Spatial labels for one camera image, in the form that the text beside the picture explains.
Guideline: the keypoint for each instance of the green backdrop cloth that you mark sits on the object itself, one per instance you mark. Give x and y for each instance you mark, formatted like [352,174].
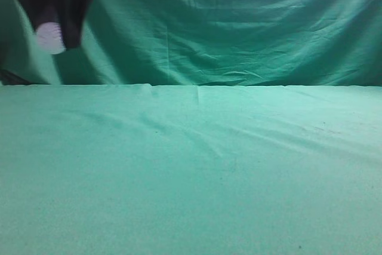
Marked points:
[204,42]

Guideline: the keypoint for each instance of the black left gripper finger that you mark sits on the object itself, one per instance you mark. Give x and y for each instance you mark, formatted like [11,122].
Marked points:
[73,20]

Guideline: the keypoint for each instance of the green table cloth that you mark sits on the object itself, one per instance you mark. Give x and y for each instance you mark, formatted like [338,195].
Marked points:
[137,169]

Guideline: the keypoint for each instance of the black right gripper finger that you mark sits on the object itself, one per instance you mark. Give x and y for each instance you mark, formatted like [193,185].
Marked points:
[40,12]

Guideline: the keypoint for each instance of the white dimpled golf ball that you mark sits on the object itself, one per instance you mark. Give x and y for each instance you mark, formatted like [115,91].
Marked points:
[49,38]

